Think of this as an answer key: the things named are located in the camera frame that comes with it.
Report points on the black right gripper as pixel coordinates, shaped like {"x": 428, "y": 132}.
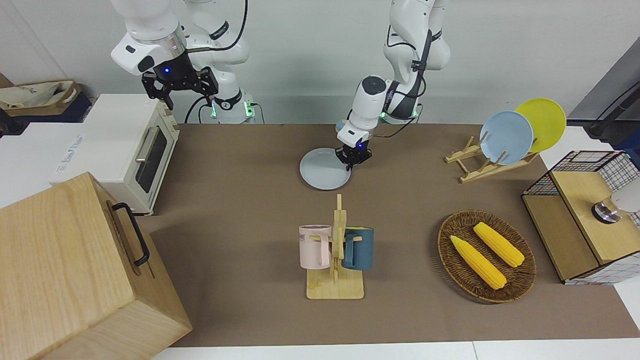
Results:
{"x": 177, "y": 72}

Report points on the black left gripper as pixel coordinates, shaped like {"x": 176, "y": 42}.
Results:
{"x": 355, "y": 151}

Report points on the gray round plate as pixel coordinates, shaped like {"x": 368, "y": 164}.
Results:
{"x": 322, "y": 170}

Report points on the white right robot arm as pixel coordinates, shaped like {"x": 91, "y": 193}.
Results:
{"x": 150, "y": 30}

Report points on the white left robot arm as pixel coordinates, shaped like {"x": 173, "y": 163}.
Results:
{"x": 370, "y": 107}

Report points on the wooden plate rack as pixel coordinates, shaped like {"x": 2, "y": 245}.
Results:
{"x": 475, "y": 172}

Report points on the light blue plate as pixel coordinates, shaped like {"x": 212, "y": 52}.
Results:
{"x": 507, "y": 137}

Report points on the yellow plate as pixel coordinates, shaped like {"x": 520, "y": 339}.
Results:
{"x": 547, "y": 120}

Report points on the white toaster oven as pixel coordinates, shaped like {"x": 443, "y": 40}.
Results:
{"x": 115, "y": 135}

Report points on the teal mug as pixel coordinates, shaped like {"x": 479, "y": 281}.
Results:
{"x": 361, "y": 250}

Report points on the pink mug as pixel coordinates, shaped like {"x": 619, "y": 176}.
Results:
{"x": 312, "y": 247}

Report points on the brown table mat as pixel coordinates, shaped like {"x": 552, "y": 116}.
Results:
{"x": 250, "y": 225}

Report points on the wooden mug rack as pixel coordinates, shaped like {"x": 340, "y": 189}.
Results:
{"x": 336, "y": 287}

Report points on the brown paper bag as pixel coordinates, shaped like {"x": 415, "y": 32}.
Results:
{"x": 35, "y": 95}

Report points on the yellow corn cob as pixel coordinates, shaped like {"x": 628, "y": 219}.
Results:
{"x": 477, "y": 262}
{"x": 500, "y": 245}

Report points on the brown wicker basket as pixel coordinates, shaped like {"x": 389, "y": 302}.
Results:
{"x": 520, "y": 280}

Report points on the wooden drawer box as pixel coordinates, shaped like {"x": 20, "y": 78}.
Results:
{"x": 65, "y": 280}

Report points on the black pole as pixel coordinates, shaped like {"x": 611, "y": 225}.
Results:
{"x": 612, "y": 112}

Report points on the white cylinder bottle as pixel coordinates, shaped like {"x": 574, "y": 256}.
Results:
{"x": 627, "y": 200}

